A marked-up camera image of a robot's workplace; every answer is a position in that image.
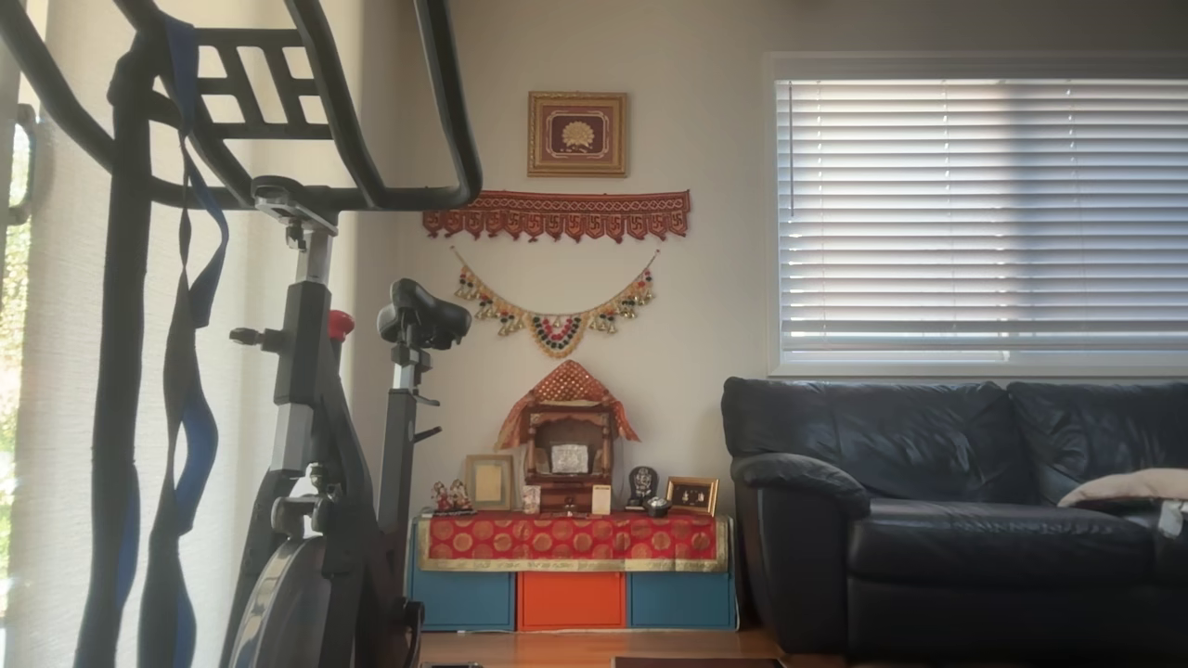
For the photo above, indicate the wooden shrine with red canopy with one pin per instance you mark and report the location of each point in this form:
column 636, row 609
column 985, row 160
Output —
column 568, row 436

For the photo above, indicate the dark idol statue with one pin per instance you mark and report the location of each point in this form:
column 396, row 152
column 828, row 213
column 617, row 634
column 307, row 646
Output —
column 642, row 482

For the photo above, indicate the small cream card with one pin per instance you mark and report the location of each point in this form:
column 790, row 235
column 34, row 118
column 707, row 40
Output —
column 601, row 499

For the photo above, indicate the small white photo card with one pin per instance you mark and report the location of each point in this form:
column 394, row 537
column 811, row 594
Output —
column 531, row 500

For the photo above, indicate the small dark bowl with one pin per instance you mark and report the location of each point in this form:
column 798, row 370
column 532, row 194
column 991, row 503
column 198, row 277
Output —
column 656, row 507

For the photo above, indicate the red gold patterned cloth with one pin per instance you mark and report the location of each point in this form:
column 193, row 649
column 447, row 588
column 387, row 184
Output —
column 566, row 540

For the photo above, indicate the small deity figurine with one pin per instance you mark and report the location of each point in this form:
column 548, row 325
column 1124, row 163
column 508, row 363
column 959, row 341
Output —
column 461, row 497
column 439, row 498

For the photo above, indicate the orange storage cube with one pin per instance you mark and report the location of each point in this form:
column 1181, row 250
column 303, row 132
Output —
column 571, row 600

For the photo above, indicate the blue storage cube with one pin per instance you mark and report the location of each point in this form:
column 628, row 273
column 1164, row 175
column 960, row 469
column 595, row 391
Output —
column 680, row 599
column 461, row 600

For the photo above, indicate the black exercise bike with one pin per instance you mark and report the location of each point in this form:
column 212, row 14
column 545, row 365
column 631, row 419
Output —
column 306, row 371

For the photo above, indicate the black leather sofa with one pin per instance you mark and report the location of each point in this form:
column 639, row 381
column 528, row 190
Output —
column 928, row 538

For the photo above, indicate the white horizontal window blind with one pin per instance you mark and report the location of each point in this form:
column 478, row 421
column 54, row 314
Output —
column 974, row 213

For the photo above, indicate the pale window curtain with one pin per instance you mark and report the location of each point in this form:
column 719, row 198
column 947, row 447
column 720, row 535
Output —
column 56, row 371

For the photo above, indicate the beige cushion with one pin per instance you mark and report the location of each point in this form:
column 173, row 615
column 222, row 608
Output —
column 1132, row 485

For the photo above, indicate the small grey cloth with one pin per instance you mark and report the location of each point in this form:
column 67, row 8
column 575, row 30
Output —
column 1171, row 518

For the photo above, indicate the beaded garland wall hanging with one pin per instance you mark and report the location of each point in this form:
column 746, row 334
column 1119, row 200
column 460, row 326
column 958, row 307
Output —
column 555, row 334

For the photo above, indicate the red embroidered wall hanging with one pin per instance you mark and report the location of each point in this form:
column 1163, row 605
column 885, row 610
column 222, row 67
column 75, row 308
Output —
column 557, row 209

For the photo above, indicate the pale wooden picture frame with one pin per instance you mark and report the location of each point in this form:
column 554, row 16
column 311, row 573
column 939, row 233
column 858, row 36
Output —
column 489, row 482

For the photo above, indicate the gold photo frame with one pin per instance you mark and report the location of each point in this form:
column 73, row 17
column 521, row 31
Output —
column 691, row 496

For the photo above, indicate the gold framed wall picture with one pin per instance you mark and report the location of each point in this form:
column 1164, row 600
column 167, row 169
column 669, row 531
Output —
column 577, row 134

